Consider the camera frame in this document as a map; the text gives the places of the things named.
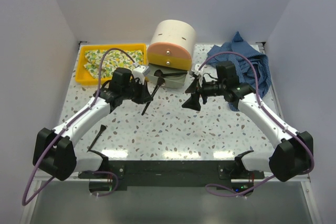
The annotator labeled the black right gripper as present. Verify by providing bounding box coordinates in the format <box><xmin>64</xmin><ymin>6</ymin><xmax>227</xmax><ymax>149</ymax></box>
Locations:
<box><xmin>182</xmin><ymin>75</ymin><xmax>226</xmax><ymax>111</ymax></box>

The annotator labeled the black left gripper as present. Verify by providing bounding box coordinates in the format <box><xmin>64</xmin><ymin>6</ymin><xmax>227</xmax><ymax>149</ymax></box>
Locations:
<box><xmin>121</xmin><ymin>78</ymin><xmax>152</xmax><ymax>104</ymax></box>

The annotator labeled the black thin makeup brush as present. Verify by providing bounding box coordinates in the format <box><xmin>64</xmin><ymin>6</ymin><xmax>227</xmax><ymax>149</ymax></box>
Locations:
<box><xmin>141</xmin><ymin>77</ymin><xmax>165</xmax><ymax>115</ymax></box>

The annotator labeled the round cream drawer organizer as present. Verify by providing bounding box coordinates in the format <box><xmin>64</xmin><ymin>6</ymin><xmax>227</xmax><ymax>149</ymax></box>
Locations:
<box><xmin>146</xmin><ymin>19</ymin><xmax>196</xmax><ymax>89</ymax></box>

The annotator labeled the short black makeup brush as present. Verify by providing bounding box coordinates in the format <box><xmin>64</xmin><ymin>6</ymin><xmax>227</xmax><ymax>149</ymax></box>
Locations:
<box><xmin>88</xmin><ymin>124</ymin><xmax>107</xmax><ymax>152</ymax></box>

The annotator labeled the yellow plastic tray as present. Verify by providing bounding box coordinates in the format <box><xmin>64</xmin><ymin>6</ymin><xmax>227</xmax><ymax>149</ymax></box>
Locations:
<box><xmin>75</xmin><ymin>44</ymin><xmax>147</xmax><ymax>86</ymax></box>

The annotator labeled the black fan makeup brush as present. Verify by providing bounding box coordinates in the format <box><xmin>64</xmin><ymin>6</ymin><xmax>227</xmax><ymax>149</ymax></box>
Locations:
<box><xmin>154</xmin><ymin>69</ymin><xmax>187</xmax><ymax>78</ymax></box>

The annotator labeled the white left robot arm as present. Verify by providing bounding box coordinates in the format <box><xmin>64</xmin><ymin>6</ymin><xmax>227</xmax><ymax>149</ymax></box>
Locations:
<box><xmin>33</xmin><ymin>65</ymin><xmax>153</xmax><ymax>181</ymax></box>

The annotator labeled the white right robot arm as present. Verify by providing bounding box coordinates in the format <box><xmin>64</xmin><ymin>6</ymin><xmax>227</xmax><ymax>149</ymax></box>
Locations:
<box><xmin>182</xmin><ymin>61</ymin><xmax>313</xmax><ymax>182</ymax></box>

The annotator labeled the lemon print cloth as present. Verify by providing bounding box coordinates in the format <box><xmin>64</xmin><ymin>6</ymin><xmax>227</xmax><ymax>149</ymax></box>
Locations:
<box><xmin>84</xmin><ymin>49</ymin><xmax>144</xmax><ymax>79</ymax></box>

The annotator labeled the blue checkered cloth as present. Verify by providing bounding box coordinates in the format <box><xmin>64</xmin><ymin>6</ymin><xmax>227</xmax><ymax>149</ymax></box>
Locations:
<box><xmin>207</xmin><ymin>32</ymin><xmax>272</xmax><ymax>98</ymax></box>

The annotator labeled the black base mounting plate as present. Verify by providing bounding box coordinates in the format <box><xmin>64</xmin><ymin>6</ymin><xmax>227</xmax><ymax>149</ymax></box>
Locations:
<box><xmin>79</xmin><ymin>160</ymin><xmax>264</xmax><ymax>192</ymax></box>

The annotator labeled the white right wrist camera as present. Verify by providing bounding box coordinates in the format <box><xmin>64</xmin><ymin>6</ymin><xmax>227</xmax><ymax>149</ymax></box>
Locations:
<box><xmin>189</xmin><ymin>63</ymin><xmax>204</xmax><ymax>86</ymax></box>

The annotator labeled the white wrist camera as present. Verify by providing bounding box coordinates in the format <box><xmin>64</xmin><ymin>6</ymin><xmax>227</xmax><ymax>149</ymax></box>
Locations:
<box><xmin>189</xmin><ymin>63</ymin><xmax>204</xmax><ymax>86</ymax></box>
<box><xmin>132</xmin><ymin>65</ymin><xmax>150</xmax><ymax>85</ymax></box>

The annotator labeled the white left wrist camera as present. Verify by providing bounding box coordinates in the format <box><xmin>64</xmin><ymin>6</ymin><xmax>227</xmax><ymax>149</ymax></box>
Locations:
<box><xmin>132</xmin><ymin>65</ymin><xmax>150</xmax><ymax>85</ymax></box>

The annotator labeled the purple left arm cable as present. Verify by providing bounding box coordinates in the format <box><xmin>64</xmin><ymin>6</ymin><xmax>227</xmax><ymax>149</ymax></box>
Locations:
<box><xmin>21</xmin><ymin>48</ymin><xmax>140</xmax><ymax>206</ymax></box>

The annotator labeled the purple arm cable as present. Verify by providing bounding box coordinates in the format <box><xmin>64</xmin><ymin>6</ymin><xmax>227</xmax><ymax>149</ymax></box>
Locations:
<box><xmin>196</xmin><ymin>52</ymin><xmax>315</xmax><ymax>198</ymax></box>
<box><xmin>21</xmin><ymin>48</ymin><xmax>140</xmax><ymax>206</ymax></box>

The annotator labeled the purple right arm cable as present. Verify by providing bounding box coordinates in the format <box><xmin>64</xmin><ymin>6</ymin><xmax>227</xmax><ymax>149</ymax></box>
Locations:
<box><xmin>196</xmin><ymin>52</ymin><xmax>315</xmax><ymax>198</ymax></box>

